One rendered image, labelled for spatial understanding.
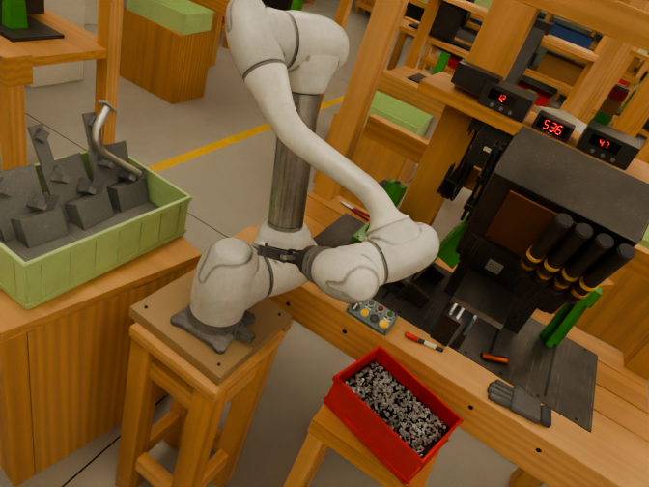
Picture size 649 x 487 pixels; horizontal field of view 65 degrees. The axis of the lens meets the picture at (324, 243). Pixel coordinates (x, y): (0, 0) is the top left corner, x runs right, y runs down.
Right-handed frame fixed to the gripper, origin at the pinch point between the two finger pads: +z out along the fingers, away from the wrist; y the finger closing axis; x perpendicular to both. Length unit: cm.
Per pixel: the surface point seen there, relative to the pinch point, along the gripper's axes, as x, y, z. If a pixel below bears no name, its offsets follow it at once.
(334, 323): 25.0, -29.2, 18.3
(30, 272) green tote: 17, 59, 29
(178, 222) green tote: 2, 17, 60
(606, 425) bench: 41, -105, -30
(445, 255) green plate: -3, -58, 4
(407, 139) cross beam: -43, -66, 48
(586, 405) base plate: 37, -101, -25
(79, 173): -10, 50, 65
